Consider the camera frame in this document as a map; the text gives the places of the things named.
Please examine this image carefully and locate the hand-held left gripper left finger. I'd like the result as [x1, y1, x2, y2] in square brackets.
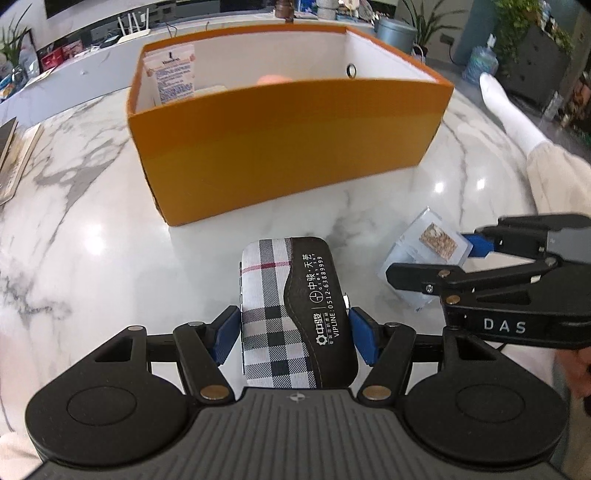
[95, 306, 242, 405]

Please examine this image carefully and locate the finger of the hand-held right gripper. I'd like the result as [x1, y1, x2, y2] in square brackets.
[385, 258, 557, 305]
[461, 213, 583, 265]

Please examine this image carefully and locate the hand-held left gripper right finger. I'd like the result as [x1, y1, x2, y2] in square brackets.
[348, 306, 498, 402]

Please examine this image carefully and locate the clear plastic packet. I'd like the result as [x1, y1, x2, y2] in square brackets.
[379, 205, 472, 313]

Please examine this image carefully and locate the plaid fabric case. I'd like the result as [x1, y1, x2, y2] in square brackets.
[238, 235, 359, 391]

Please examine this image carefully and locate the orange cardboard box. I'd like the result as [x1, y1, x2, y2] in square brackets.
[126, 24, 456, 228]

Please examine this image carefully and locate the white printed cream tube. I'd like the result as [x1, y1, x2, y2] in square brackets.
[142, 46, 197, 108]

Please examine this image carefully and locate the person's right hand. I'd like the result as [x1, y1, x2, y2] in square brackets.
[554, 345, 591, 398]

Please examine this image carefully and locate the person's leg with white sock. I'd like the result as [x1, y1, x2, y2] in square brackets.
[479, 73, 591, 219]

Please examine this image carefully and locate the blue water bottle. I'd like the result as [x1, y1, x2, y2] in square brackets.
[462, 37, 500, 86]

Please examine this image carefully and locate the dark cabinet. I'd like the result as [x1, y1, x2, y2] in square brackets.
[507, 23, 583, 108]

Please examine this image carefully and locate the grey cylindrical bin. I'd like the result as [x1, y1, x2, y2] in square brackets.
[375, 16, 419, 54]

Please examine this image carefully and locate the leafy plant on cabinet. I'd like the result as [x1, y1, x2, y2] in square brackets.
[493, 0, 574, 62]

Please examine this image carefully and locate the tall green plant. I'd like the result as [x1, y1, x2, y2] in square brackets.
[401, 0, 459, 57]

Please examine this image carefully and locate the white marble media console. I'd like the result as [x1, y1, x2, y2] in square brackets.
[0, 9, 376, 126]

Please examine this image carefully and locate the white router with antennas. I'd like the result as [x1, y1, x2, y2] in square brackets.
[113, 13, 151, 45]

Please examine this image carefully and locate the black television screen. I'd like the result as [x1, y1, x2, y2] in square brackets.
[44, 0, 163, 20]

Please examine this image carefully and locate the green potted plant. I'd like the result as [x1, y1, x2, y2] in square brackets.
[0, 4, 34, 71]

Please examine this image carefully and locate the black picture frame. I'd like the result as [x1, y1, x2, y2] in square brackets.
[0, 117, 20, 172]

